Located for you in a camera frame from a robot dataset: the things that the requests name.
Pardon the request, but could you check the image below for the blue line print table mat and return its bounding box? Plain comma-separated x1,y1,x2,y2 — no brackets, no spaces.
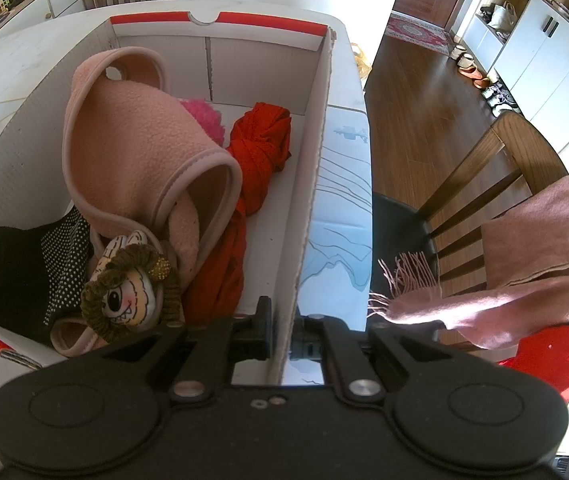
299,105,375,386

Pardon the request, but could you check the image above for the red patterned rug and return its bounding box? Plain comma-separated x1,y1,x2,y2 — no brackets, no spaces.
383,14,451,56

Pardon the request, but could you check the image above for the yellow basket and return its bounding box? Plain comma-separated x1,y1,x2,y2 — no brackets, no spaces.
349,42,373,81

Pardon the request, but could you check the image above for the row of shoes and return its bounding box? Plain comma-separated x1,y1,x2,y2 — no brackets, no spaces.
449,44,521,117

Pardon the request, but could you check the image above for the pink fleece hat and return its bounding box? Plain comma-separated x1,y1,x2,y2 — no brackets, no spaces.
50,46,244,358

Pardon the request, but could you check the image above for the white low cabinet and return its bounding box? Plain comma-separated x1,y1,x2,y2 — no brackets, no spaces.
457,0,569,156

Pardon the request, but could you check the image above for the black dotted sock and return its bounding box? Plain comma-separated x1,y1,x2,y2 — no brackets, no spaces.
0,206,96,347

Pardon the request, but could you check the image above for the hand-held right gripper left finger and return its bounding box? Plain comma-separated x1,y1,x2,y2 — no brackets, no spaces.
102,296,272,403

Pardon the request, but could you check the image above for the pink fringed scarf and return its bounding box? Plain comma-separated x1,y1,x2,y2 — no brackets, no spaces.
369,175,569,351

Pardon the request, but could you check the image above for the white tote bag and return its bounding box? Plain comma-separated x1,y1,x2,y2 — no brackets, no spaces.
489,2,518,31

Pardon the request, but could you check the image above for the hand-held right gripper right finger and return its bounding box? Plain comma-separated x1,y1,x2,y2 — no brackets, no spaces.
291,314,445,405

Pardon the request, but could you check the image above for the white cardboard box red trim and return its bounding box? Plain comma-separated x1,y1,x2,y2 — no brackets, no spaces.
0,10,338,386

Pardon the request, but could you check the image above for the red knotted scarf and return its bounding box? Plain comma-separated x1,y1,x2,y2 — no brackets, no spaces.
180,102,293,326

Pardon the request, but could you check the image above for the wooden top sideboard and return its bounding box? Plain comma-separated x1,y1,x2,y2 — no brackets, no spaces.
0,0,88,41

